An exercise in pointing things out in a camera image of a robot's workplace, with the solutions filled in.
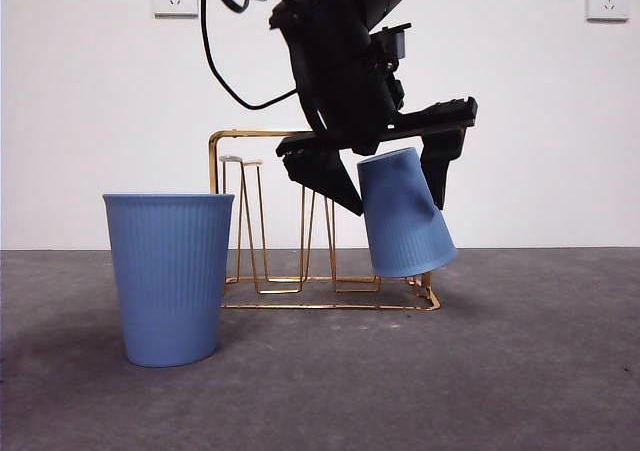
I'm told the blue ribbed plastic cup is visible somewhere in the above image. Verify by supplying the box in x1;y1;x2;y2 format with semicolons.
102;193;236;369
356;146;459;278

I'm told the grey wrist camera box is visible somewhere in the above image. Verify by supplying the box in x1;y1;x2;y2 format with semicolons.
382;22;414;60

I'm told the gold wire cup rack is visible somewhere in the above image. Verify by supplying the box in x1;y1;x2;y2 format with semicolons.
207;129;442;313

